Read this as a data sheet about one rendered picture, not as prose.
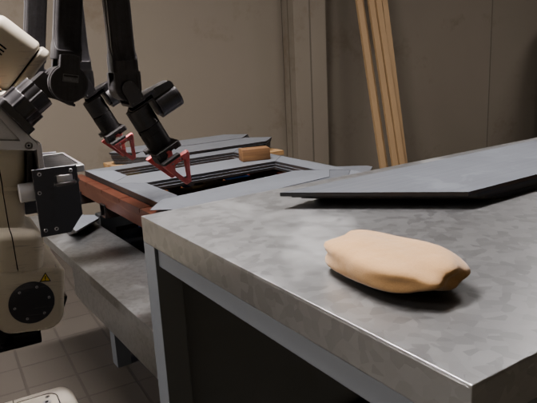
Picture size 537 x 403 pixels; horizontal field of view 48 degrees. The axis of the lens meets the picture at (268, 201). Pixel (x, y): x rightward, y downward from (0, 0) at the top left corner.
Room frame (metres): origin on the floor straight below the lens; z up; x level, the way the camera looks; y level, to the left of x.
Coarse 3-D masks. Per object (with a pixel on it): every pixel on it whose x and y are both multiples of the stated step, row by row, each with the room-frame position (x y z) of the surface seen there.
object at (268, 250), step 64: (192, 256) 0.73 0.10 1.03; (256, 256) 0.67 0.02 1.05; (320, 256) 0.65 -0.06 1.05; (512, 256) 0.62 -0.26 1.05; (320, 320) 0.51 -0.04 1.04; (384, 320) 0.48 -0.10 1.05; (448, 320) 0.47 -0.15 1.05; (512, 320) 0.47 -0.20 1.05; (384, 384) 0.44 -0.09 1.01; (448, 384) 0.39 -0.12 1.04; (512, 384) 0.40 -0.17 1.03
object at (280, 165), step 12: (216, 156) 2.64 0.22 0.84; (228, 156) 2.67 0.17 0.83; (132, 168) 2.43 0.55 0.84; (144, 168) 2.46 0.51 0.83; (156, 168) 2.48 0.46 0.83; (240, 168) 2.32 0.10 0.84; (252, 168) 2.34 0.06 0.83; (264, 168) 2.37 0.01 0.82; (276, 168) 2.38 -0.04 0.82; (288, 168) 2.32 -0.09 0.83; (300, 168) 2.27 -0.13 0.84; (96, 180) 2.30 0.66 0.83; (168, 180) 2.15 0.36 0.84; (180, 180) 2.17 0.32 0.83; (192, 180) 2.20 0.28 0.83; (204, 180) 2.22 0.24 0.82; (132, 192) 1.98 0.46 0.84
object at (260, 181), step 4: (252, 180) 2.06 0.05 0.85; (256, 180) 2.05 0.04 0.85; (260, 180) 2.05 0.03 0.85; (264, 180) 2.05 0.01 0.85; (268, 180) 2.04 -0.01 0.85; (272, 180) 2.04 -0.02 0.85; (256, 184) 1.99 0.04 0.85; (260, 184) 1.98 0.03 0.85; (264, 184) 1.98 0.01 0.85; (268, 184) 1.98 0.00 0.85; (272, 184) 1.97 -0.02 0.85; (276, 184) 1.97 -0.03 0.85; (280, 184) 1.97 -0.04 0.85; (284, 184) 1.96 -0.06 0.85; (288, 184) 1.96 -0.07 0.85; (276, 188) 1.91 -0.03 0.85
